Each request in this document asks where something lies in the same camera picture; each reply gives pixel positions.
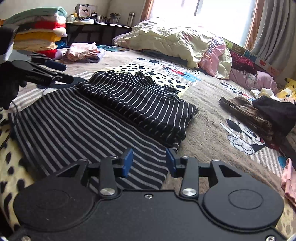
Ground black white striped shirt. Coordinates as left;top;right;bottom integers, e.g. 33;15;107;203
9;70;198;189

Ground pink folded baby clothes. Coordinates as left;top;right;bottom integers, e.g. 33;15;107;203
62;43;105;63

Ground stack of folded clothes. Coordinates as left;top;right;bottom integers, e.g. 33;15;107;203
1;6;67;60

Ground white crumpled clothes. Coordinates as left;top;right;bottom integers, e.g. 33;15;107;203
250;87;281;101

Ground black gloved left hand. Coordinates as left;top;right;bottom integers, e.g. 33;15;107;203
1;62;27;110

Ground mickey mouse brown blanket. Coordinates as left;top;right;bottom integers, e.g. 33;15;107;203
1;52;295;240

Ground dark side desk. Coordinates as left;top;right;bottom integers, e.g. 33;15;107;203
65;22;132;46

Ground white box on desk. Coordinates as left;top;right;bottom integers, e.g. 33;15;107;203
75;4;97;18

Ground brown plaid folded garment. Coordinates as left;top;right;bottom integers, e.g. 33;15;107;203
219;96;284;146

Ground steel thermos bottle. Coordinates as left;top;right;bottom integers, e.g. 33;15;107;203
126;11;135;27

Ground pink sweatshirt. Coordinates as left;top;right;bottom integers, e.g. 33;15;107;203
281;158;296;206

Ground black folded garment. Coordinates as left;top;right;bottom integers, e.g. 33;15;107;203
252;96;295;136

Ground lilac pillow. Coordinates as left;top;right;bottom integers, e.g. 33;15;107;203
229;68;279;94

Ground dark red dotted cloth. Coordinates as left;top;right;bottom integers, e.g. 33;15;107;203
230;50;257;75

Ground cream pink crumpled duvet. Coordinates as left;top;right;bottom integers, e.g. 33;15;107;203
113;18;232;79

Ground yellow pikachu plush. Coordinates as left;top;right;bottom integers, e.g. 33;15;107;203
276;78;296;103

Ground colourful alphabet foam mat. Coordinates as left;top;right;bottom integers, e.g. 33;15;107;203
223;38;280;78

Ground grey curtain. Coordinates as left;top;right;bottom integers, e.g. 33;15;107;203
252;1;295;72

